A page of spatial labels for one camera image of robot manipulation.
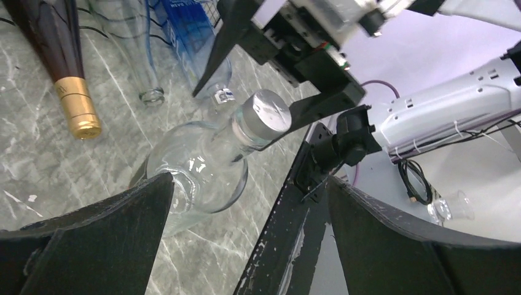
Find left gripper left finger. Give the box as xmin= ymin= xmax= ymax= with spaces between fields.
xmin=1 ymin=173 xmax=174 ymax=294

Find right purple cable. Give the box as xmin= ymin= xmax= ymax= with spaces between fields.
xmin=351 ymin=79 xmax=402 ymax=188

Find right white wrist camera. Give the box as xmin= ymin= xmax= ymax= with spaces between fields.
xmin=289 ymin=1 xmax=413 ymax=45

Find black cable on floor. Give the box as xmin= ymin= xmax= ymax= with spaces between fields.
xmin=398 ymin=159 xmax=433 ymax=206

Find blue square glass bottle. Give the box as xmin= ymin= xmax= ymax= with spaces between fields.
xmin=150 ymin=1 xmax=235 ymax=104

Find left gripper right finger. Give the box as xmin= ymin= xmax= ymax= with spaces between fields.
xmin=326 ymin=176 xmax=520 ymax=294

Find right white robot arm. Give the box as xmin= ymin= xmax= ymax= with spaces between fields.
xmin=194 ymin=1 xmax=520 ymax=165

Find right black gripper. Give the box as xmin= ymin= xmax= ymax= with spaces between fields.
xmin=192 ymin=0 xmax=366 ymax=151

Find dark gold-foil wine bottle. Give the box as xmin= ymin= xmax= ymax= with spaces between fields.
xmin=3 ymin=0 xmax=101 ymax=140

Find clear slim empty bottle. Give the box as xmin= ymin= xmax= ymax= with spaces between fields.
xmin=87 ymin=0 xmax=165 ymax=106

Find clear bottle dark label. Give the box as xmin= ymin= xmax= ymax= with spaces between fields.
xmin=129 ymin=89 xmax=292 ymax=237

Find black wire wine rack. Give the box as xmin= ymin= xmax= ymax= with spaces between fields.
xmin=1 ymin=2 xmax=222 ymax=46

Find small clear plastic cup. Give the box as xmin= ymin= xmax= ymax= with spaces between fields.
xmin=427 ymin=190 xmax=475 ymax=226

